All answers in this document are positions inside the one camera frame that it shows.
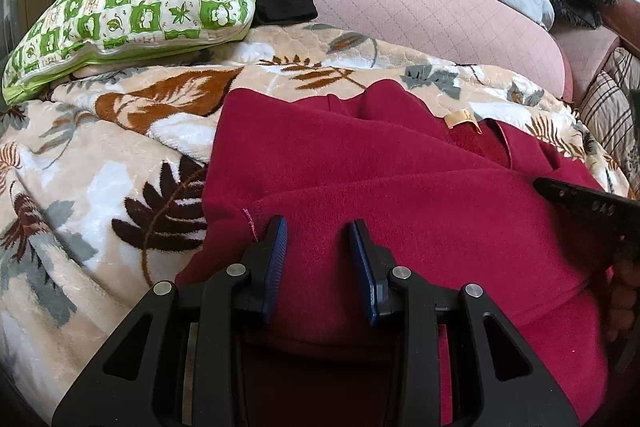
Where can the green patterned pillow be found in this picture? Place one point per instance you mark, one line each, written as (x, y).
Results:
(73, 34)

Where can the floral beige blanket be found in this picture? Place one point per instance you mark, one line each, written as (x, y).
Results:
(102, 179)

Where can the pink quilted bolster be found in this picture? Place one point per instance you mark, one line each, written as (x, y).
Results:
(463, 31)

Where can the dark red sweater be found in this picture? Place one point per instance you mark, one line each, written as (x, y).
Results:
(457, 205)

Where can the person's right hand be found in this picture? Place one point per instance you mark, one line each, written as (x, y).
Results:
(623, 295)

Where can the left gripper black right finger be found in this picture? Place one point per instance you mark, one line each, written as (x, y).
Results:
(424, 334)

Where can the striped beige cushion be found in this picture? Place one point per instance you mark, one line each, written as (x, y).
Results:
(606, 109)

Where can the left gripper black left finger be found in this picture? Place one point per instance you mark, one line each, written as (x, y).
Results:
(136, 378)

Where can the pink brown quilted headboard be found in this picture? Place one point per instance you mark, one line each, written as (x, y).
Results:
(585, 51)

